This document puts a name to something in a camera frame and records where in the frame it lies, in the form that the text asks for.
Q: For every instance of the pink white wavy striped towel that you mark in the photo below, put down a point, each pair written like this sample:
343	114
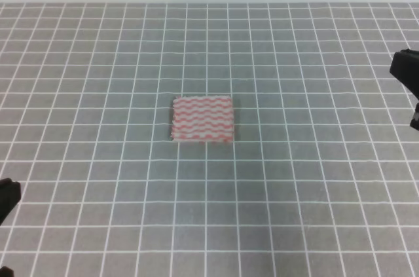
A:
203	119

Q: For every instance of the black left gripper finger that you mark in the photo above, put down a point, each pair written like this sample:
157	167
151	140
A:
10	195

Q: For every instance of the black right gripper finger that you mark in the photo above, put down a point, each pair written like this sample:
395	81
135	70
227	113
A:
405	68
414	123

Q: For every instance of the grey grid tablecloth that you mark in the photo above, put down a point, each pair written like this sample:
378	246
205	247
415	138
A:
321	178

